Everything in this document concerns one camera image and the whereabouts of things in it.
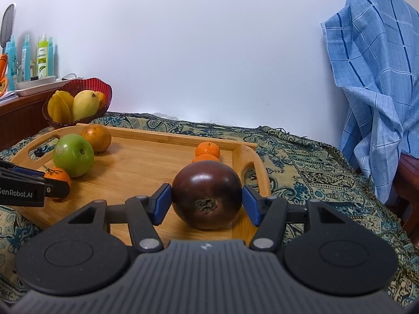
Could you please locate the teal spray bottle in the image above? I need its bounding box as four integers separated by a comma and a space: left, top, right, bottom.
7, 36, 18, 91
21, 35, 31, 82

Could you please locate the white cable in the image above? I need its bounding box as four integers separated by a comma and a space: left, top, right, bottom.
56, 73, 86, 82

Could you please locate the yellow mango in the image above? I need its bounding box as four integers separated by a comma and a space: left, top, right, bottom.
72, 91, 100, 122

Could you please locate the dark purple round fruit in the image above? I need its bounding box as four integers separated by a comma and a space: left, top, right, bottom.
172, 162, 243, 230

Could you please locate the dark wooden chair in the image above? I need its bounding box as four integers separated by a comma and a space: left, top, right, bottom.
386, 154, 419, 246

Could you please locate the blue checked cloth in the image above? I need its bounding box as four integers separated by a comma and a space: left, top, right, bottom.
321, 0, 419, 205

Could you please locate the small tangerine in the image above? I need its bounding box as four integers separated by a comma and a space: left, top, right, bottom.
191, 154, 221, 164
195, 142, 221, 159

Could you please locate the brown wooden cabinet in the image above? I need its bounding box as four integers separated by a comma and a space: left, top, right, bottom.
0, 87, 66, 153

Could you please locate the large orange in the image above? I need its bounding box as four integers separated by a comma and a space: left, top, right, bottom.
81, 124, 112, 153

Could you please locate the yellow starfruit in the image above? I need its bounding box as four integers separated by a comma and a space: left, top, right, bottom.
48, 90, 75, 123

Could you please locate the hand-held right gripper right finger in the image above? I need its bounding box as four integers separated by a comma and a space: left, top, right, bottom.
241, 184, 349, 253

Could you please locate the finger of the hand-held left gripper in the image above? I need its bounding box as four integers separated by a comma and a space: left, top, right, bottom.
0, 160, 46, 182
42, 178, 71, 201

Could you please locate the blue paisley patterned blanket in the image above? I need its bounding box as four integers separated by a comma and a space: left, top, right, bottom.
0, 111, 419, 305

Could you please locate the orange handled tool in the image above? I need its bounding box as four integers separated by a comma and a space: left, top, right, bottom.
0, 54, 9, 94

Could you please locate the white plastic tray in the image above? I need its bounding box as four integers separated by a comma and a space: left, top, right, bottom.
15, 75, 57, 97

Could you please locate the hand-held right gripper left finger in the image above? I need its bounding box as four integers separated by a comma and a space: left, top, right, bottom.
67, 183, 172, 253

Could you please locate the wooden bamboo tray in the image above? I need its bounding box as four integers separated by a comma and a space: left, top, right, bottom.
6, 124, 272, 246

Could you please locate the red glass fruit bowl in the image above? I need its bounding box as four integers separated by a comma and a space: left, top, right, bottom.
43, 77, 113, 129

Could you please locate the green apple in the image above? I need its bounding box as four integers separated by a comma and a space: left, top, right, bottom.
53, 134, 95, 178

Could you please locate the tangerine with green stem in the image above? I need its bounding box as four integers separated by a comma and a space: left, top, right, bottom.
43, 167, 72, 201

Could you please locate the green label spray bottle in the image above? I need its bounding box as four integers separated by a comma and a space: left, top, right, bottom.
37, 33, 49, 80

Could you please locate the grey mesh fan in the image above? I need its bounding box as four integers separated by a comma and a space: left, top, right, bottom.
0, 3, 16, 51

